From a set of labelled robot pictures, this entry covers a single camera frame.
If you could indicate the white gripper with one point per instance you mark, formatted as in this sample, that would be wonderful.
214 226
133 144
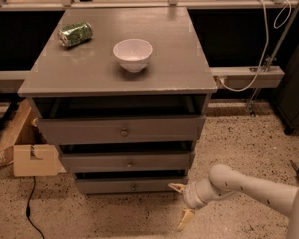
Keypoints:
189 196

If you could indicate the grey bottom drawer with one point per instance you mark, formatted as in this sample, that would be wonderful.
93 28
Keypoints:
127 185

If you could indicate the grey drawer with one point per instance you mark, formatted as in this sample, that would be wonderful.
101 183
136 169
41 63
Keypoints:
119 130
128 161
127 185

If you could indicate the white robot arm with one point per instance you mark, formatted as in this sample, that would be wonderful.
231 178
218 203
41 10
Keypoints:
223 182

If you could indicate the grey middle drawer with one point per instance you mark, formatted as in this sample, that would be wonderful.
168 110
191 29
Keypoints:
128 161

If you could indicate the grey wooden drawer cabinet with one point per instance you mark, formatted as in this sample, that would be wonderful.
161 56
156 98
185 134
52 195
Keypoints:
126 109

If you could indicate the grey top drawer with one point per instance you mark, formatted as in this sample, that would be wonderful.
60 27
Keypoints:
119 130

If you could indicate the dark grey side cabinet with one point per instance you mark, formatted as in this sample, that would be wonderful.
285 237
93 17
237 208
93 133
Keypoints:
286 96

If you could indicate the white ceramic bowl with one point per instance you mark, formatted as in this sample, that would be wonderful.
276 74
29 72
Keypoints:
133 55

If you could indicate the light wooden box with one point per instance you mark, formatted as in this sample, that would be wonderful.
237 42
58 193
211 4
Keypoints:
20 146

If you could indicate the green crushed soda can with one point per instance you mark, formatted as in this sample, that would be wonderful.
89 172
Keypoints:
75 34

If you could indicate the metal diagonal rod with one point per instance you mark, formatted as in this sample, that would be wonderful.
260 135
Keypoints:
266 65

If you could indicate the grey metal rail beam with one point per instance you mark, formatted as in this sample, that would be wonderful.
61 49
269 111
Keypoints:
242 78

